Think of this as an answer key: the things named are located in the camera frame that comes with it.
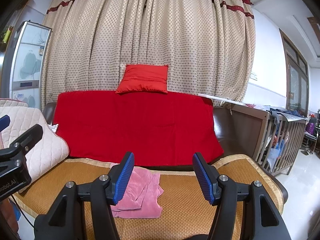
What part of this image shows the beige dotted curtain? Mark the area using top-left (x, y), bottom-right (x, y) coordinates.
top-left (41, 0), bottom-right (255, 105)

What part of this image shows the brown framed door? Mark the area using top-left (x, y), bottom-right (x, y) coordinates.
top-left (279, 29), bottom-right (309, 116)

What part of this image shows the white quilted cushion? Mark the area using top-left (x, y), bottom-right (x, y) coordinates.
top-left (1, 99), bottom-right (69, 182)

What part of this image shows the woven bamboo seat mat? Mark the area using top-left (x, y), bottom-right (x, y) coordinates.
top-left (14, 154), bottom-right (285, 239)

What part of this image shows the white flat board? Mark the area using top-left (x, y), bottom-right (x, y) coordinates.
top-left (197, 93), bottom-right (246, 106)

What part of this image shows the red cushion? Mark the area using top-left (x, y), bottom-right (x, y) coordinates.
top-left (116, 64), bottom-right (168, 94)

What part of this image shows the brown wooden crib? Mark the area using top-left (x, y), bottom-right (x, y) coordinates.
top-left (231, 104), bottom-right (308, 176)

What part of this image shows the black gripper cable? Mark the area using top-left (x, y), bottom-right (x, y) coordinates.
top-left (10, 195), bottom-right (36, 228)

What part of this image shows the red blanket on sofa back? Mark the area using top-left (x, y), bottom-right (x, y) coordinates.
top-left (53, 90), bottom-right (223, 167)

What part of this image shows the pink corduroy jacket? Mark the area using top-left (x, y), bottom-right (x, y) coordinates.
top-left (111, 167), bottom-right (164, 219)

